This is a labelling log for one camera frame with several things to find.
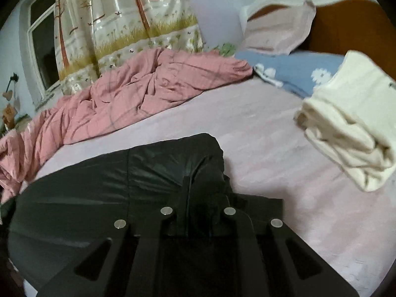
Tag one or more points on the pink checked quilt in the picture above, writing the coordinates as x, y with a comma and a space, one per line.
130, 99

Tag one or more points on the bed with pink sheet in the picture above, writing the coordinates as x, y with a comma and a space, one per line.
272, 148

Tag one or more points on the blue flower print pillow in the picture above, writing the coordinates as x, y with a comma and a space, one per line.
297, 68

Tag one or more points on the green floral cloth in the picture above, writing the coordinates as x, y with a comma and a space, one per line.
227, 50

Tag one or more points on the white and brown headboard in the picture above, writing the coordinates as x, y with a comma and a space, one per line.
346, 27

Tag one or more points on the white framed window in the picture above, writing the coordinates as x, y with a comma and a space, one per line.
43, 46

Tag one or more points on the hanging wall decoration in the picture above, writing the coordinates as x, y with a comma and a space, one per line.
9, 96

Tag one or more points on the tree print curtain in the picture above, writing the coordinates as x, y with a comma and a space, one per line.
123, 21

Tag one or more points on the pink pillow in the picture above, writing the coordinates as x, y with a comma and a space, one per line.
275, 31

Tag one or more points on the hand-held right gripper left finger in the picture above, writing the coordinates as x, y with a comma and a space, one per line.
185, 213

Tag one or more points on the white folded garment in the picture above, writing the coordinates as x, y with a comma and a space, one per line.
349, 120

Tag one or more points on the pale lavender board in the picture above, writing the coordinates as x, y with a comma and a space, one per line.
213, 12

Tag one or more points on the black padded jacket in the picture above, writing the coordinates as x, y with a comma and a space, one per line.
92, 191

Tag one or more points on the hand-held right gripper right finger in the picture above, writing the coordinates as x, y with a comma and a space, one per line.
230, 222

